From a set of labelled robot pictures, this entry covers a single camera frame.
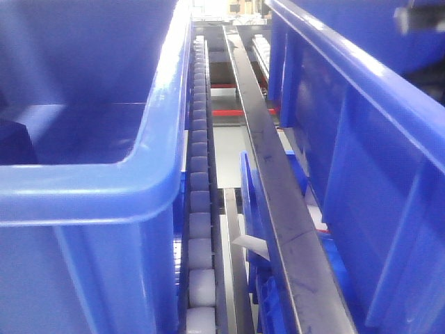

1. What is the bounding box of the large blue bin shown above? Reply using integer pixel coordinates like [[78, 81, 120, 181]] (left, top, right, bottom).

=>
[[270, 1, 444, 333], [1, 1, 191, 333]]

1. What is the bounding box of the large blue bin left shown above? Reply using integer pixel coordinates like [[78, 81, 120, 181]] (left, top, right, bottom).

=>
[[1, 1, 191, 333]]

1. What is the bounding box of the steel divider rail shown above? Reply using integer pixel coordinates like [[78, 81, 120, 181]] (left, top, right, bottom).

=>
[[223, 26, 357, 333]]

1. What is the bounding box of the lower blue bin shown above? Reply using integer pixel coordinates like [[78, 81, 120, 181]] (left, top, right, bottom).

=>
[[237, 150, 354, 333]]

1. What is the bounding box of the white roller conveyor track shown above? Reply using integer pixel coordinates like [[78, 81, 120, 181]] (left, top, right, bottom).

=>
[[186, 35, 216, 333]]

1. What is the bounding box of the large blue bin right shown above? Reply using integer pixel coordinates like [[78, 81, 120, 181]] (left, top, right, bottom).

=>
[[270, 1, 444, 333]]

